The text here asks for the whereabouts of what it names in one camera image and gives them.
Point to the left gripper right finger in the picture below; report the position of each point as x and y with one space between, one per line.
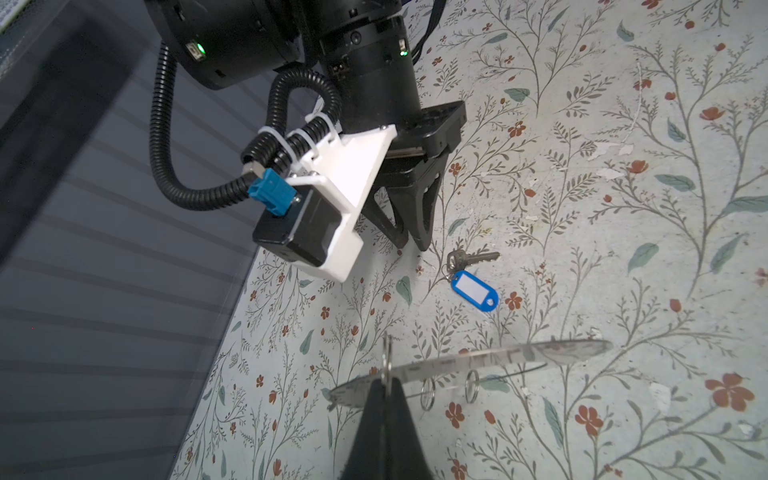
404 458

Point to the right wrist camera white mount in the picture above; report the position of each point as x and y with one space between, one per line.
310 216

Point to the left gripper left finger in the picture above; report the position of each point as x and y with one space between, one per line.
367 454

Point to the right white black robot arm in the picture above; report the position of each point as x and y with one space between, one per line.
337 63

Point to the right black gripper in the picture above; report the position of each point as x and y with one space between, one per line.
417 158

